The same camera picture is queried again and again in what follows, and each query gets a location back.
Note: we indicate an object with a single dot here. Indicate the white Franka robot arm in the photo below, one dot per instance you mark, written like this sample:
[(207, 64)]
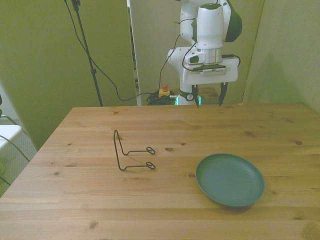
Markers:
[(210, 25)]

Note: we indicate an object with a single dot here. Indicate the black camera stand pole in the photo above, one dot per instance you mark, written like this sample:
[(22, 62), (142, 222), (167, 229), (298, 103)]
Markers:
[(86, 47)]

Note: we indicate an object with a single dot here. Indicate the yellow emergency stop box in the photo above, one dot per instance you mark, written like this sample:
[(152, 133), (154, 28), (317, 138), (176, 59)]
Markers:
[(165, 92)]

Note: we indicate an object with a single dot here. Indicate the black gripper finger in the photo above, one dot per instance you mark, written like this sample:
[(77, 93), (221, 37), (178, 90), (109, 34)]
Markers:
[(223, 93), (196, 96)]

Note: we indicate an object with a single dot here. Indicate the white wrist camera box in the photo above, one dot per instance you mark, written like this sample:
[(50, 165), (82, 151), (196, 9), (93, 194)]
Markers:
[(212, 71)]

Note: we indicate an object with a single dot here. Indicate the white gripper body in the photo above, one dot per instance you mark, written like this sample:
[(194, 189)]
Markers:
[(212, 78)]

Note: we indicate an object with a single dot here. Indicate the white chair seat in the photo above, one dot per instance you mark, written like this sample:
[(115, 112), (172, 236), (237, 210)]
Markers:
[(8, 132)]

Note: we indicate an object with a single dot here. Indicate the dark green round plate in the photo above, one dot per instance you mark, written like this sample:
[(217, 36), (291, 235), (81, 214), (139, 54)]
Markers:
[(230, 180)]

